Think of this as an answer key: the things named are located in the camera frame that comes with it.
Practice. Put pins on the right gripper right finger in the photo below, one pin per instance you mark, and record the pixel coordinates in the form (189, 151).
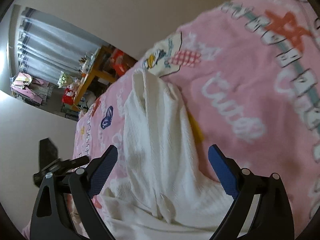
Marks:
(260, 207)

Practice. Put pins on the white flower bouquet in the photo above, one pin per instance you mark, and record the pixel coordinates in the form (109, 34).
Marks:
(64, 80)

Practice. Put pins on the pink hanging clothes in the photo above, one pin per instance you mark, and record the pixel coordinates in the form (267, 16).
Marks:
(31, 90)

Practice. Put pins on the pink patterned bed sheet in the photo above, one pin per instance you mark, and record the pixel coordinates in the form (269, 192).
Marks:
(248, 74)

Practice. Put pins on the red orange box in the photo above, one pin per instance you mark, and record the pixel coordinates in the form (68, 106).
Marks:
(121, 62)

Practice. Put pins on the grey striped curtain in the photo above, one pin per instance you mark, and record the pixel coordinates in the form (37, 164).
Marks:
(48, 45)

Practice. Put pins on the red gift bag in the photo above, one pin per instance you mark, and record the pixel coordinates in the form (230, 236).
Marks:
(68, 97)

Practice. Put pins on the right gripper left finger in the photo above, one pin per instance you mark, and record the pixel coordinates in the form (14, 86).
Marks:
(64, 206)

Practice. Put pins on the wooden low desk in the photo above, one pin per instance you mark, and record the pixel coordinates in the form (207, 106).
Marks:
(96, 71)

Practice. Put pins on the white printed hoodie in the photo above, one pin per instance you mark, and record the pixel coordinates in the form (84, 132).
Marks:
(164, 195)

